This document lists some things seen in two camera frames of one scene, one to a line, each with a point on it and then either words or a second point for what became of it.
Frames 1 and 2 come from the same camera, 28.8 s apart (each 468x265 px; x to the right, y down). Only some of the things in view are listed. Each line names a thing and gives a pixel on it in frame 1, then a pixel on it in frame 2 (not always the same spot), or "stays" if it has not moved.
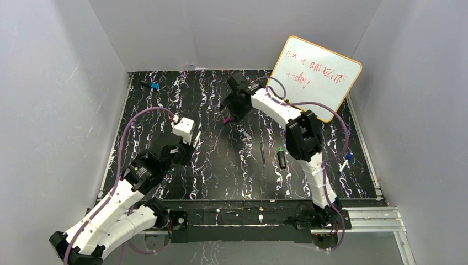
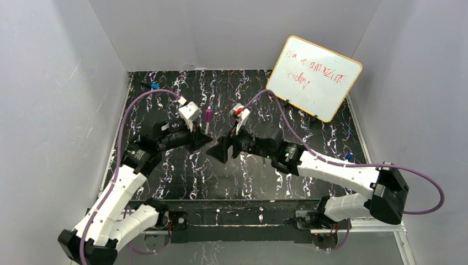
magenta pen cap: [227, 120] → [208, 113]
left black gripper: [185, 150] → [193, 137]
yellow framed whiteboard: [313, 74] stays
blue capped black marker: [153, 85] stays
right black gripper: [235, 104] → [233, 144]
